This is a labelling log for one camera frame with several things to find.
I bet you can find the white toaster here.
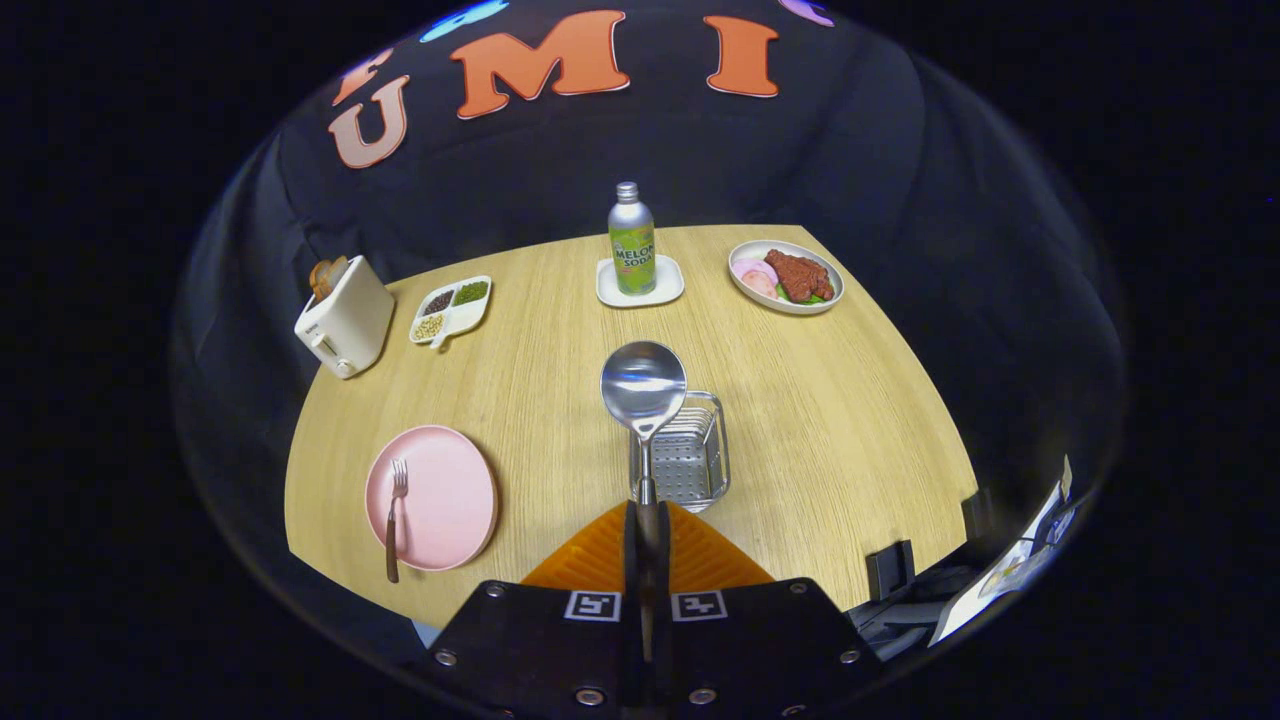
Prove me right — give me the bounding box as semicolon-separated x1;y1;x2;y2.
294;255;397;380

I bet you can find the black table clamp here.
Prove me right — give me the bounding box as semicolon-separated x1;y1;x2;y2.
866;540;916;601

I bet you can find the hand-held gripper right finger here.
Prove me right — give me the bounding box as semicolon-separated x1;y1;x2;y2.
648;500;886;720

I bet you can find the metal fork wooden handle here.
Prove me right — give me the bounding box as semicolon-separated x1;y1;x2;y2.
385;458;409;584

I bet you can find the metal wire basket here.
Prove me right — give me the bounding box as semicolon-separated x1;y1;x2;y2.
628;390;731;514

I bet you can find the metal spoon wooden handle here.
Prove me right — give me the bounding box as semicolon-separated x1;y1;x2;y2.
600;340;689;656

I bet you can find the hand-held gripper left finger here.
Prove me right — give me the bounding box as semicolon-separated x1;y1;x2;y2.
415;500;646;720

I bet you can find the red-brown meat piece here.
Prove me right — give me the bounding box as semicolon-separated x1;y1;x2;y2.
764;250;834;303

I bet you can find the pink round plate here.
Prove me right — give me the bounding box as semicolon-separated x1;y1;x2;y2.
365;425;499;573

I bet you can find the green soda bottle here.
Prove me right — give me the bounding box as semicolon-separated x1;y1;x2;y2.
608;182;658;297

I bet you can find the white oval food plate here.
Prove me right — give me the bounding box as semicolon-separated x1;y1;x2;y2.
728;240;846;316

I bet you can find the white divided dish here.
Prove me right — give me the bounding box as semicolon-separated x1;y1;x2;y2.
408;275;494;351

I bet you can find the white square coaster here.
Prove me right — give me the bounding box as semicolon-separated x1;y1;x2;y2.
596;255;686;308

